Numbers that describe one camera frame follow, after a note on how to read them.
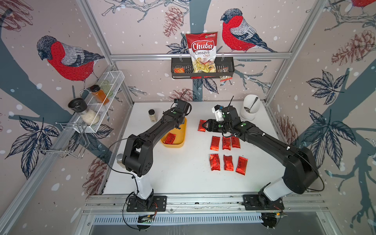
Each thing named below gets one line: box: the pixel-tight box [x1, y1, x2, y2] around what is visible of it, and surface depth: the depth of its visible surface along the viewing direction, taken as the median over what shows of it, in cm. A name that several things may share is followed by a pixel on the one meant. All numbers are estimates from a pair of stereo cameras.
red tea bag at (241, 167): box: [235, 155, 249, 176], surface depth 87 cm
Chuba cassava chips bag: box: [185, 31, 218, 74], surface depth 85 cm
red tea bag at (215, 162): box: [209, 153, 221, 171], surface depth 87 cm
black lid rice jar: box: [67, 97, 100, 126], surface depth 64 cm
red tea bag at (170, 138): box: [163, 132, 177, 144], surface depth 99 cm
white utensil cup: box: [240, 94, 261, 121], surface depth 106 cm
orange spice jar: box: [90, 84, 110, 106], surface depth 74 cm
